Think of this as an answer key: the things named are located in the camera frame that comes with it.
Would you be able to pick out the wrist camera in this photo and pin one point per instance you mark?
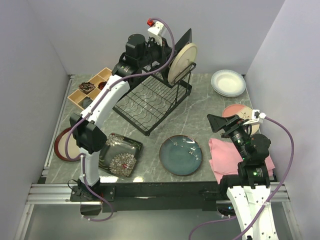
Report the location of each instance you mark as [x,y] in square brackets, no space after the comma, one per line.
[257,118]
[156,30]

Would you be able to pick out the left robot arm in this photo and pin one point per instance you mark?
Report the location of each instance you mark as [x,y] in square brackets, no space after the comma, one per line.
[85,127]

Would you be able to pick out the black square floral plate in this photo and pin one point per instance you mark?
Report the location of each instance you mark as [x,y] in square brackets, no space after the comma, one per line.
[120,155]

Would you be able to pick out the round red rimmed plate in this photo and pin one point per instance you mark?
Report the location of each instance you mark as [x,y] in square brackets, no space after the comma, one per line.
[59,146]

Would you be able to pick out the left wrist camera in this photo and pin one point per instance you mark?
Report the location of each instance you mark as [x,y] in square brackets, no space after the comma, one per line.
[156,30]

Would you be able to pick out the pink cloth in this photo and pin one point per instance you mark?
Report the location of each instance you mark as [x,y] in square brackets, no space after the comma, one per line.
[224,158]

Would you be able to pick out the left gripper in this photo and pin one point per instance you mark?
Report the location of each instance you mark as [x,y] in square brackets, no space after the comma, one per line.
[166,52]

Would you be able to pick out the brown beaded bundle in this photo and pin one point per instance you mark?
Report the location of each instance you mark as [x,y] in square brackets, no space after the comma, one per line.
[86,87]

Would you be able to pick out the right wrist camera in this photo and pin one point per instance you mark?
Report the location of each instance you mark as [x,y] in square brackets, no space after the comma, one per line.
[257,118]

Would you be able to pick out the grey cloth piece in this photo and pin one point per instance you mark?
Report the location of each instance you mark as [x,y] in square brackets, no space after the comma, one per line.
[86,102]

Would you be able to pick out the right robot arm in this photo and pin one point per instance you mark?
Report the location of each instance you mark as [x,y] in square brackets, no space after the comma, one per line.
[249,189]

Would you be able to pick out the white fluted plate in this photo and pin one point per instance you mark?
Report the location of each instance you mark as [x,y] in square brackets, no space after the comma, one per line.
[230,93]

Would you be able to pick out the cream round plate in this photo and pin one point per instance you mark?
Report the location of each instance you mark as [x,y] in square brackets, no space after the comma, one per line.
[228,79]

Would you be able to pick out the beige front plate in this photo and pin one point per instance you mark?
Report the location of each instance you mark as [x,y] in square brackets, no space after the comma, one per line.
[184,58]

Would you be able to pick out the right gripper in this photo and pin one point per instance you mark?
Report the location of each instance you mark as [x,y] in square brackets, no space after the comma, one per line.
[217,122]

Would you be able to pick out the pink and cream plate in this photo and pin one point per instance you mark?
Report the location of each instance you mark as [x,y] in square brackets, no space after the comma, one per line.
[241,110]

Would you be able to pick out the black base bar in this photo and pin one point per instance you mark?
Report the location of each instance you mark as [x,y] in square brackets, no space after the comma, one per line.
[151,196]

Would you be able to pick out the black wire dish rack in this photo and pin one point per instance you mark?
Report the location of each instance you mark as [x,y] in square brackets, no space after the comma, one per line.
[153,100]

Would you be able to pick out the wooden compartment tray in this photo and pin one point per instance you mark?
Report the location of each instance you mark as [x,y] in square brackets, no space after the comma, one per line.
[99,80]

